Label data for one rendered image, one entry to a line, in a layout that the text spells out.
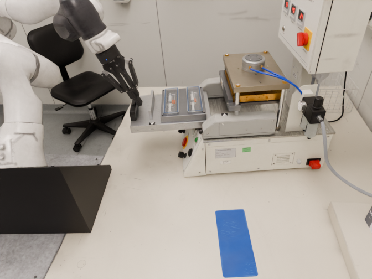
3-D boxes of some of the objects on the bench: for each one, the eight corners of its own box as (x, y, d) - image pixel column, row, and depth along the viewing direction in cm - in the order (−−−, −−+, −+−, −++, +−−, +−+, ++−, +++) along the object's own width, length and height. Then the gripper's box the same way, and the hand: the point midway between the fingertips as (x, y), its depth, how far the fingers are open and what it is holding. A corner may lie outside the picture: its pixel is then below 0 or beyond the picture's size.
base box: (293, 118, 135) (300, 86, 125) (325, 175, 106) (338, 139, 95) (182, 126, 136) (179, 95, 126) (184, 184, 107) (180, 150, 96)
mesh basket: (334, 86, 156) (340, 64, 148) (350, 112, 136) (359, 88, 128) (292, 86, 159) (296, 65, 151) (302, 112, 139) (308, 89, 131)
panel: (182, 128, 135) (197, 96, 124) (183, 173, 111) (202, 138, 100) (178, 127, 134) (192, 94, 123) (179, 172, 111) (197, 137, 100)
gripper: (122, 36, 96) (156, 93, 109) (91, 52, 99) (127, 105, 112) (118, 44, 90) (154, 103, 103) (84, 60, 93) (124, 115, 106)
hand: (135, 97), depth 106 cm, fingers closed
